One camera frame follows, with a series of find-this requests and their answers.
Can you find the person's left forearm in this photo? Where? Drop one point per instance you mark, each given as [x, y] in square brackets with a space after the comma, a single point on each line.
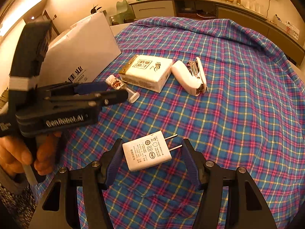
[14, 200]

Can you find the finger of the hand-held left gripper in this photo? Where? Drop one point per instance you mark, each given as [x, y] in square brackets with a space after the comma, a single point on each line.
[114, 97]
[88, 88]

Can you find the small printed white tube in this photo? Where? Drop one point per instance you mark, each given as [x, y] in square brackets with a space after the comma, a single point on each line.
[114, 82]

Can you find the person's left hand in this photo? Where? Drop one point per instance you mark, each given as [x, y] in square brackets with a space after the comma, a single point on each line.
[14, 152]

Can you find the clear glass cups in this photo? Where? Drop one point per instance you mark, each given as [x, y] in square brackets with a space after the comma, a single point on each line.
[253, 4]

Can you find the dark potted plant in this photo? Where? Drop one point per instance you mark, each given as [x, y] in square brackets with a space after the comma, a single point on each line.
[95, 10]

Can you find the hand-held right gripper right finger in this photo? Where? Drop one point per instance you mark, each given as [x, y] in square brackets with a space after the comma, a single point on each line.
[190, 167]

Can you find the white desktop organizer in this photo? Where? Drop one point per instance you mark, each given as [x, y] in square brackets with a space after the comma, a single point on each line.
[289, 27]

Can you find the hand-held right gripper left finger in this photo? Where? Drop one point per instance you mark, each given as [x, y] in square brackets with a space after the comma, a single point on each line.
[114, 164]

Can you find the white stapler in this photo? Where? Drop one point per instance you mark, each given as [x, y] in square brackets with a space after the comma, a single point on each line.
[183, 76]

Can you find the white printed storage box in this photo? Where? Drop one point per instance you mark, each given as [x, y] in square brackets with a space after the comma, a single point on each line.
[95, 43]

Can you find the white plug charger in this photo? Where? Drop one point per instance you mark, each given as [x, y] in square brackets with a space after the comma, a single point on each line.
[145, 152]

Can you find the blue plaid cloth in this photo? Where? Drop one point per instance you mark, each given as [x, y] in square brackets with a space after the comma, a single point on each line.
[238, 112]

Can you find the green plastic chair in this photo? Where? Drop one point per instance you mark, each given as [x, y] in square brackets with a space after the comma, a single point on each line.
[122, 12]

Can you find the long grey sideboard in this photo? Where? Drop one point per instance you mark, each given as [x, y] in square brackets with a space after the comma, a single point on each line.
[226, 12]

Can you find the white tissue packet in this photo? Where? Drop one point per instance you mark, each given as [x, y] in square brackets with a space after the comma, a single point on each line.
[145, 72]

